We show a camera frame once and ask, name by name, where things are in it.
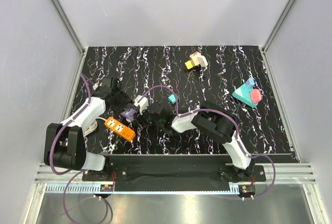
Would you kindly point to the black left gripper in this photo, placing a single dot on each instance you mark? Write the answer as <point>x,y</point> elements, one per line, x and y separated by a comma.
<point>125,100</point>

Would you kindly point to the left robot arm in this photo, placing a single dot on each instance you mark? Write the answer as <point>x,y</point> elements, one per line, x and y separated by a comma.
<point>65,148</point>

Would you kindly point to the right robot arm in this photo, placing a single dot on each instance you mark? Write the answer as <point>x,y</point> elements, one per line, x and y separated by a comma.
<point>217,125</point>

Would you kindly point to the teal plug adapter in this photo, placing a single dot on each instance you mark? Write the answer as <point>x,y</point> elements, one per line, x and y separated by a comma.
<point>172,99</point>

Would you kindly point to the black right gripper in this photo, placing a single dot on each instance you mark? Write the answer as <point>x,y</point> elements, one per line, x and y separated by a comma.
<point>141,118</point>

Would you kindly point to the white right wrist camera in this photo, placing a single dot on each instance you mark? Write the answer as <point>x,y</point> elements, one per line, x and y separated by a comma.
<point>141,102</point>

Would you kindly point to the orange power strip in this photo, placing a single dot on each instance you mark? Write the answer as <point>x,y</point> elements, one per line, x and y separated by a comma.
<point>120,129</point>

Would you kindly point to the aluminium frame rail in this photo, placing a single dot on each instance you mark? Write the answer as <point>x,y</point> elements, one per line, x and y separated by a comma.
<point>68,26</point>

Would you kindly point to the light blue plug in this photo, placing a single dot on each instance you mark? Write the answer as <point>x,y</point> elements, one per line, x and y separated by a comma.
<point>249,84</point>

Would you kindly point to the purple power strip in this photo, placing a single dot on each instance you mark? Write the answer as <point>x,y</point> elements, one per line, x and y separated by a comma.
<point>128,113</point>

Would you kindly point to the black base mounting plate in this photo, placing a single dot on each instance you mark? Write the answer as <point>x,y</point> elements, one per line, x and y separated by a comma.
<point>128,172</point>

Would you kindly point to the white pink socket adapter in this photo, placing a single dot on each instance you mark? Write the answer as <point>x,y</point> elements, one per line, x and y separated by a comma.
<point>198,59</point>

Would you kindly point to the yellow plug adapter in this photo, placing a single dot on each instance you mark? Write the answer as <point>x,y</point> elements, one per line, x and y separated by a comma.
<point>189,64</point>

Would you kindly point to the pink plug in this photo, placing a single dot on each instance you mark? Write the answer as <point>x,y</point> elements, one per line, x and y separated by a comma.
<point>256,96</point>

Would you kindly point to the teal triangular power strip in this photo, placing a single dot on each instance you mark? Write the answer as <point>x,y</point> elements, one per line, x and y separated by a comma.
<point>242,94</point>

